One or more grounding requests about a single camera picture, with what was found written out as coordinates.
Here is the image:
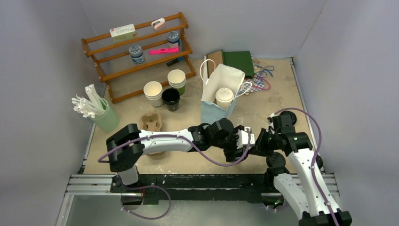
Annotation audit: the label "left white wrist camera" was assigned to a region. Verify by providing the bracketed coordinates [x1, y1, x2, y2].
[237, 127, 255, 149]

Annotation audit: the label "pink marker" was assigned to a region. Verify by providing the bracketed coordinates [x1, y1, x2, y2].
[149, 47, 179, 55]

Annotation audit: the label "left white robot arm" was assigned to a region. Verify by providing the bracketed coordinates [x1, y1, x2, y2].
[98, 118, 255, 193]

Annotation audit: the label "checkered patterned paper bag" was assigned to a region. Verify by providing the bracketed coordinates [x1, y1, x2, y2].
[240, 77, 271, 95]

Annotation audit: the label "pink white stapler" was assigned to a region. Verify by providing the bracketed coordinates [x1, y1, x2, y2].
[151, 18, 166, 31]

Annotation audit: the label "stacked black cup lids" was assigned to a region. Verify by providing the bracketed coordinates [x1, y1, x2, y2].
[315, 155, 323, 170]

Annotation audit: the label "white cup stack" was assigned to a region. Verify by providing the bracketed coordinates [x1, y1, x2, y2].
[168, 69, 186, 96]
[143, 81, 163, 108]

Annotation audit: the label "left blue white jar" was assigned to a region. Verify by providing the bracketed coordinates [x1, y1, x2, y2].
[129, 45, 145, 64]

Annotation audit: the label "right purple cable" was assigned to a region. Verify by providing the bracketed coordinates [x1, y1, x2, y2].
[265, 108, 342, 226]

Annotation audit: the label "white wrapped straws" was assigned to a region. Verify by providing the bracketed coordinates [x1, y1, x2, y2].
[71, 84, 106, 119]

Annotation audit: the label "white cup lid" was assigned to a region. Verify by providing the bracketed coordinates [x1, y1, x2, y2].
[215, 88, 234, 101]

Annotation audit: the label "green paper bag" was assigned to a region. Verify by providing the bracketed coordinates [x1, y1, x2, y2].
[223, 51, 255, 76]

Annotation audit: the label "white green box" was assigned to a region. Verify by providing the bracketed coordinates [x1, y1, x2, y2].
[110, 24, 137, 43]

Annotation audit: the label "light blue paper bag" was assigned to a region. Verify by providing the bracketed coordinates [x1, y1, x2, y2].
[200, 59, 252, 124]

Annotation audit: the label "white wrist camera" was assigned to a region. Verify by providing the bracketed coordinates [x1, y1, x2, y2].
[268, 113, 276, 131]
[237, 127, 255, 149]

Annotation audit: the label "black blue marker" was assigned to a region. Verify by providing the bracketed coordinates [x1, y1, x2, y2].
[166, 56, 184, 67]

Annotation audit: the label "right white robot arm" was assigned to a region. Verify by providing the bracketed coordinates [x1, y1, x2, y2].
[248, 108, 352, 226]

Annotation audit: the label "brown pulp cup carrier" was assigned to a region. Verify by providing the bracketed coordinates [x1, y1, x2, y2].
[139, 112, 166, 157]

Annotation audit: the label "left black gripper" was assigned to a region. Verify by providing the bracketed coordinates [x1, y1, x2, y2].
[211, 127, 246, 162]

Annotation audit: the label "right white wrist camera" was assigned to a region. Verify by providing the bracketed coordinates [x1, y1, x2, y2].
[268, 113, 276, 131]

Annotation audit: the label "green straw holder cup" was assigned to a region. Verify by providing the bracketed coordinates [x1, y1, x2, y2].
[91, 98, 120, 132]

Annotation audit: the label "single white paper cup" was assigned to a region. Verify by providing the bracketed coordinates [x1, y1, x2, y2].
[216, 99, 232, 110]

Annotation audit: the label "black paper cup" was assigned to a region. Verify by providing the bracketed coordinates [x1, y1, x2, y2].
[162, 88, 180, 112]

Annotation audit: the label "blue white jar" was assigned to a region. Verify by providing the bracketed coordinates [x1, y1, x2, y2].
[167, 31, 180, 48]
[129, 45, 145, 64]

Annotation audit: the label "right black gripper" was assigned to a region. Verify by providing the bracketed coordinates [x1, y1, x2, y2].
[248, 128, 281, 158]

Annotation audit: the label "black cup lid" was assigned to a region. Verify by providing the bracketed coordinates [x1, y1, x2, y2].
[266, 152, 286, 168]
[280, 111, 297, 125]

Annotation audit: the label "wooden shelf rack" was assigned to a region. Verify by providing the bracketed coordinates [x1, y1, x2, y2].
[81, 12, 196, 103]

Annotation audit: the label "right blue white jar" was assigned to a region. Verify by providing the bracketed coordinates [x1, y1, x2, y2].
[167, 31, 180, 48]

